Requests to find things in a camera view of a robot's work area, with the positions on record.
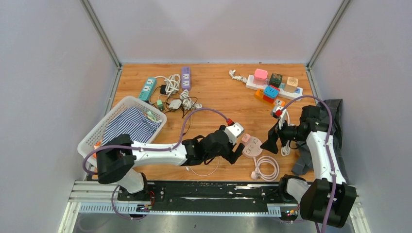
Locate beige cube socket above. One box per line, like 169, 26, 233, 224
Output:
284, 77, 299, 93

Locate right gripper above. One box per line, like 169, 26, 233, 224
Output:
260, 116, 304, 154

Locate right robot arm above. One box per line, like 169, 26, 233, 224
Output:
261, 103, 357, 228

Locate dark green cube socket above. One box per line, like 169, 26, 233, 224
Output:
269, 73, 283, 88

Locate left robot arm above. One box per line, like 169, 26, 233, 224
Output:
96, 124, 244, 200

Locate striped blue white cloth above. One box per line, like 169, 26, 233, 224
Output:
100, 107, 162, 146

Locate small white knotted cable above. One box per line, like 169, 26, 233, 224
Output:
228, 69, 248, 83

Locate white cable with plug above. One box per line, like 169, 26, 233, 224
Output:
179, 89, 204, 111

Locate orange power strip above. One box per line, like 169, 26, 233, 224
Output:
254, 89, 286, 107

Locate purple power strip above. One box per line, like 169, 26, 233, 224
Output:
181, 66, 191, 91

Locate thin black cable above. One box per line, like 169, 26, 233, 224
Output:
162, 91, 199, 136

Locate pink usb cable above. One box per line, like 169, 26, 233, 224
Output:
185, 156, 221, 177

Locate black power adapter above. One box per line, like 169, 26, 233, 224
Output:
160, 84, 168, 95

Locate pink round socket hub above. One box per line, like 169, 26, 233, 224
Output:
242, 136, 262, 158

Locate white long power strip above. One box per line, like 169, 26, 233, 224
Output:
245, 75, 303, 100

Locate green cube adapter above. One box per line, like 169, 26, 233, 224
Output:
156, 100, 164, 111

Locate pink cube socket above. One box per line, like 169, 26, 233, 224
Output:
253, 68, 268, 85

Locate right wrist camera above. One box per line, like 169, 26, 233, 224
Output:
271, 105, 287, 130

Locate teal power strip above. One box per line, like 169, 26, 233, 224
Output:
138, 77, 157, 102

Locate pink small adapter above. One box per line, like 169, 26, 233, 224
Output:
241, 133, 251, 144

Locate blue cube socket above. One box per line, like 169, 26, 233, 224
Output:
264, 85, 280, 99

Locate white power strip cable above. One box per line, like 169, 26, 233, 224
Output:
155, 73, 182, 97

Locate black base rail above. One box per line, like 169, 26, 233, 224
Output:
117, 181, 297, 213

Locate red cube socket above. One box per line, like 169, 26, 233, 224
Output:
262, 85, 280, 104

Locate dark grey cloth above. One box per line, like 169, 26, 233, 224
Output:
291, 99, 350, 185

